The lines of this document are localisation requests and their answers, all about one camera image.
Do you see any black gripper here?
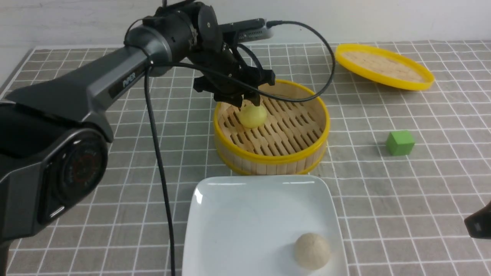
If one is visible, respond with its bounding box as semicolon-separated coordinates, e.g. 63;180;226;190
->
188;3;276;108

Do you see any yellow steamed bun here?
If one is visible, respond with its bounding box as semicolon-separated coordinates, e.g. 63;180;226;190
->
238;105;268;128

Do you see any beige steamed bun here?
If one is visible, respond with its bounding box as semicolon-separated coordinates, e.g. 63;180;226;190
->
293;232;331;270

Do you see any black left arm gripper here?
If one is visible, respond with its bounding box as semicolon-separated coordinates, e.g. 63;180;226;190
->
464;202;491;240

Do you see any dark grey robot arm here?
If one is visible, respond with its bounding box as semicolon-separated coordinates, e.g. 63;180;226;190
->
1;0;275;276

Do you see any white square plate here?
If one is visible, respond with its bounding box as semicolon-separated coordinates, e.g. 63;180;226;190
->
182;175;349;276

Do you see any bamboo steamer basket yellow rim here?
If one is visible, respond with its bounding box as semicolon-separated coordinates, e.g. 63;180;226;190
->
213;97;330;175

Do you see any bamboo steamer lid yellow rim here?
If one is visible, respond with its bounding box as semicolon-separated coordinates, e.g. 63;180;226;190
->
335;44;435;91

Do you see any green cube block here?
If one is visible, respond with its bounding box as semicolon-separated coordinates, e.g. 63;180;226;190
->
386;130;415;156

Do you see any grey checked tablecloth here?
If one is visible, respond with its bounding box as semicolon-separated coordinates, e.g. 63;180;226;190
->
7;41;491;276

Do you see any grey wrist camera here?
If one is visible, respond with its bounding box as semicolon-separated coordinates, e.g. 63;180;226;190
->
219;18;273;45

